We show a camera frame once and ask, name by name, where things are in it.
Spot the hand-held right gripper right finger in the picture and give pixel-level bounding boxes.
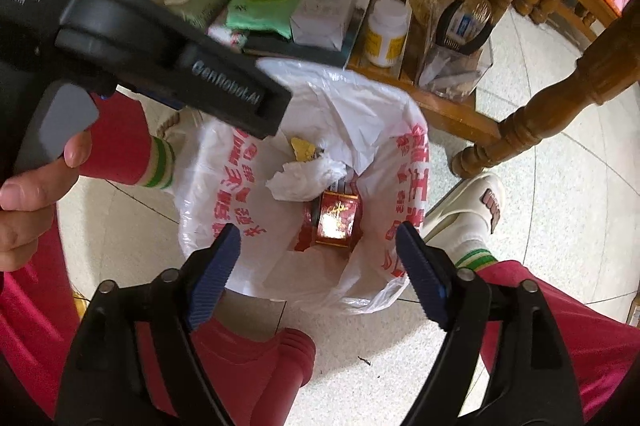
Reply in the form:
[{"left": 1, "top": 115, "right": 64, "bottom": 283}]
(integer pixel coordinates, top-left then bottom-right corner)
[{"left": 395, "top": 221, "right": 586, "bottom": 426}]

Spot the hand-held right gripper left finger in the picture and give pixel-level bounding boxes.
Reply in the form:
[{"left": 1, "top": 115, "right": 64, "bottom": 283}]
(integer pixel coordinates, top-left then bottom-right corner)
[{"left": 52, "top": 223, "right": 243, "bottom": 426}]

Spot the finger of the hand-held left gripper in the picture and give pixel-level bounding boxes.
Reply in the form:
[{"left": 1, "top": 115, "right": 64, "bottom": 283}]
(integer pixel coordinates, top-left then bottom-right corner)
[
  {"left": 170, "top": 42, "right": 294, "bottom": 140},
  {"left": 131, "top": 90, "right": 184, "bottom": 111}
]

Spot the yellow snack wrapper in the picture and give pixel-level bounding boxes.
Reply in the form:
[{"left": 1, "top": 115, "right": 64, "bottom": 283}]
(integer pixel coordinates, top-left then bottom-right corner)
[{"left": 290, "top": 136, "right": 321, "bottom": 162}]

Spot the white plastic bag red print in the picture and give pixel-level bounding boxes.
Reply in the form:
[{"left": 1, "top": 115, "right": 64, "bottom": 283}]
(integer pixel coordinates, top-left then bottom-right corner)
[{"left": 172, "top": 56, "right": 426, "bottom": 317}]

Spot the red cigarette pack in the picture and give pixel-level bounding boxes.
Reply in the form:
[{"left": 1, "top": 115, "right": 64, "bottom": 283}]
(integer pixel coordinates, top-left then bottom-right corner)
[{"left": 312, "top": 190, "right": 362, "bottom": 251}]

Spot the white tissue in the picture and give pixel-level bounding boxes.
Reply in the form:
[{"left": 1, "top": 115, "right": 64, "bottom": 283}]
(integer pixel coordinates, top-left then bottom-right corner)
[{"left": 265, "top": 156, "right": 348, "bottom": 202}]

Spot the person's left hand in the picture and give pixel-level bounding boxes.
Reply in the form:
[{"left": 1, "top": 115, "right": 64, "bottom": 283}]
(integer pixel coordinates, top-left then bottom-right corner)
[{"left": 0, "top": 130, "right": 94, "bottom": 273}]

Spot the red white flat box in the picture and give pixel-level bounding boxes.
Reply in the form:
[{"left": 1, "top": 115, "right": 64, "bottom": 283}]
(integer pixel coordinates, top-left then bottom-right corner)
[{"left": 207, "top": 24, "right": 251, "bottom": 52}]

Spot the person's left leg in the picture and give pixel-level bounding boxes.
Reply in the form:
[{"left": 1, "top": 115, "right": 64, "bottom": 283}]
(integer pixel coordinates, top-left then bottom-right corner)
[{"left": 0, "top": 99, "right": 177, "bottom": 419}]

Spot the person's leg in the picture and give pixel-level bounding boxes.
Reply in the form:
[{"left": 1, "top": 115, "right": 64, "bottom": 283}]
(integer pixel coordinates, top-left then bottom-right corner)
[
  {"left": 452, "top": 226, "right": 640, "bottom": 422},
  {"left": 0, "top": 99, "right": 177, "bottom": 419}
]

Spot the dark book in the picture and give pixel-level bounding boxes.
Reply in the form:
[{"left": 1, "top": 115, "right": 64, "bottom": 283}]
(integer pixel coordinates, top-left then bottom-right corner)
[{"left": 242, "top": 6, "right": 368, "bottom": 67}]

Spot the red plastic stool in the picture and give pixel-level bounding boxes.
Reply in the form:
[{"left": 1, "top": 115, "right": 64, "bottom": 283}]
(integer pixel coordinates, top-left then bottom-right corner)
[{"left": 135, "top": 316, "right": 317, "bottom": 426}]

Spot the white pill bottle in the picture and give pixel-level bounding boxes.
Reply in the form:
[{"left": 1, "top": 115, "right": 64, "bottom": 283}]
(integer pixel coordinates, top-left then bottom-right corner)
[{"left": 361, "top": 0, "right": 412, "bottom": 68}]

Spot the person's right leg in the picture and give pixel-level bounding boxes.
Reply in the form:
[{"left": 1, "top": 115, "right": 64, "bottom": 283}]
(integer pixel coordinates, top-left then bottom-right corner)
[{"left": 452, "top": 226, "right": 640, "bottom": 422}]

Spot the clear plastic container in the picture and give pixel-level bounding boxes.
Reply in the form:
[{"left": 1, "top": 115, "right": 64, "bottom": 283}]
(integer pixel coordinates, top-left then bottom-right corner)
[{"left": 417, "top": 41, "right": 493, "bottom": 100}]

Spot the gold foil wrapper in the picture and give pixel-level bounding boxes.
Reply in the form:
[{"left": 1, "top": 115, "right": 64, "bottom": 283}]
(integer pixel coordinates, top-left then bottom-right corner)
[{"left": 410, "top": 0, "right": 447, "bottom": 32}]

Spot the white-topped wooden table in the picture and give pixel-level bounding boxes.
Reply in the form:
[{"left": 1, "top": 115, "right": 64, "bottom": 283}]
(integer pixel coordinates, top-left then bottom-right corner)
[{"left": 40, "top": 0, "right": 640, "bottom": 179}]

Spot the black tape roll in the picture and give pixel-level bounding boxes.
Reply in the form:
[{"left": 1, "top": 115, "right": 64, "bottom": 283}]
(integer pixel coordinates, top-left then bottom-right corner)
[{"left": 436, "top": 0, "right": 496, "bottom": 56}]

